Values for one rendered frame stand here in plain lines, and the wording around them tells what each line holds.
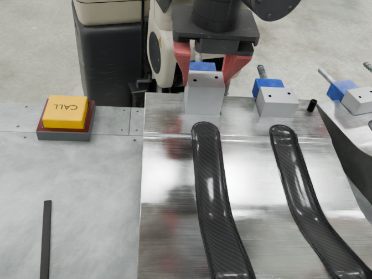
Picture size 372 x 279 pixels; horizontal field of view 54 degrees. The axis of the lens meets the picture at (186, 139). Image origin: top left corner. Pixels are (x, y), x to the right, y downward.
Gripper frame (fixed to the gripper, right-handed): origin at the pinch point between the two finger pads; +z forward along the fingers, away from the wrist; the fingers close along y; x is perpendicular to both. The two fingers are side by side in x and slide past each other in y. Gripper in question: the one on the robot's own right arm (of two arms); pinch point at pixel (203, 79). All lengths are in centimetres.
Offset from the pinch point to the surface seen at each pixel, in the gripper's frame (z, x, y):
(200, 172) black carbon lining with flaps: 4.3, -12.8, -1.1
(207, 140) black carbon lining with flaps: 4.4, -7.3, 0.4
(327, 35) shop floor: 100, 187, 124
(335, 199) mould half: 3.9, -16.8, 15.1
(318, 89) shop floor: 98, 121, 94
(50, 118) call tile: 9.5, 0.9, -22.3
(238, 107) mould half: 3.9, -1.0, 5.6
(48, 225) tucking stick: 12.0, -15.8, -19.9
